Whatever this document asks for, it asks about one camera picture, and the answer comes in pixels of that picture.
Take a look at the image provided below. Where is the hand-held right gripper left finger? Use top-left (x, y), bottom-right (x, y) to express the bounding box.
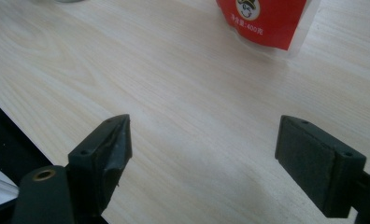
top-left (65, 113), bottom-right (134, 217)

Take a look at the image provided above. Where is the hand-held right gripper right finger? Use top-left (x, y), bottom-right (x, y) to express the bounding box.
top-left (274, 114), bottom-right (367, 219)

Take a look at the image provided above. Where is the red and clear granule bag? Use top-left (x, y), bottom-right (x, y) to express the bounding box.
top-left (215, 0), bottom-right (321, 60)

